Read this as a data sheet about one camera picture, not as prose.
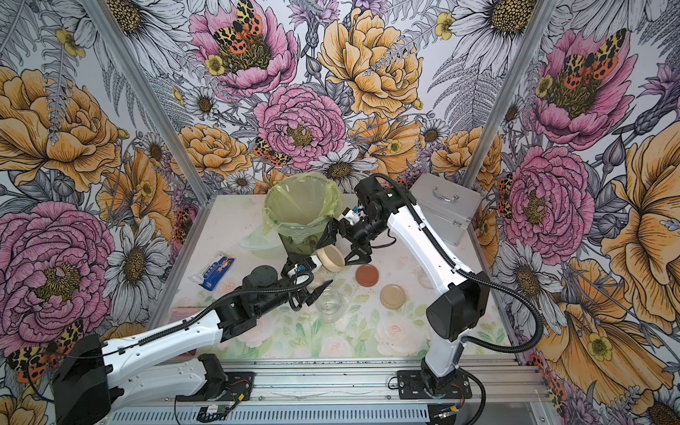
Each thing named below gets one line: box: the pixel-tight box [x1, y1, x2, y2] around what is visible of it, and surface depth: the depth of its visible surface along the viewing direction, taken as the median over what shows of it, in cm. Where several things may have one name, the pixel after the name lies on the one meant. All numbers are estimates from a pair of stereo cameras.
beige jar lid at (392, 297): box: [379, 283, 406, 310], surface depth 92 cm
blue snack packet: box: [188, 252, 236, 292], surface depth 96 cm
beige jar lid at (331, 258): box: [316, 243, 346, 273], surface depth 68 cm
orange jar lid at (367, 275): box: [355, 263, 379, 288], surface depth 98 cm
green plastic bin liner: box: [238, 171, 343, 250], surface depth 92 cm
